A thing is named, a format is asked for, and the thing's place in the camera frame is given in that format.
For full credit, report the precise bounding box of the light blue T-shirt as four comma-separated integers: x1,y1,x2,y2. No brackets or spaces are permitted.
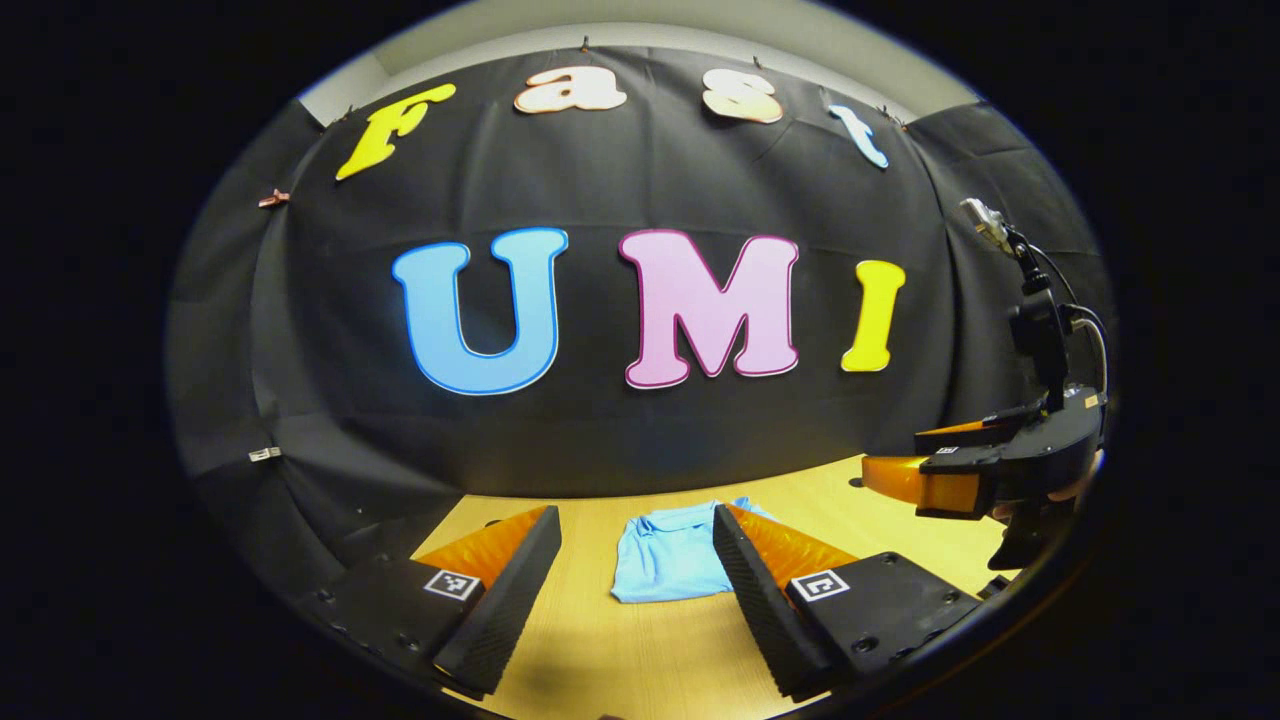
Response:
610,496,776,605

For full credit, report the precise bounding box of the black backdrop cloth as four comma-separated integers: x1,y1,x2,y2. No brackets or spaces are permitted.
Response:
165,45,1116,601

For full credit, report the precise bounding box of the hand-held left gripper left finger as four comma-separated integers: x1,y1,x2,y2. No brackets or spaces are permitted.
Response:
300,504,563,699

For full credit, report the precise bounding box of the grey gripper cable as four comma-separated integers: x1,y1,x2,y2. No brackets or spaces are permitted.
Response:
1060,305,1111,396

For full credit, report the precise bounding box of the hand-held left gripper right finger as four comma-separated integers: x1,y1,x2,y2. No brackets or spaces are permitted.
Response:
712,502,983,703

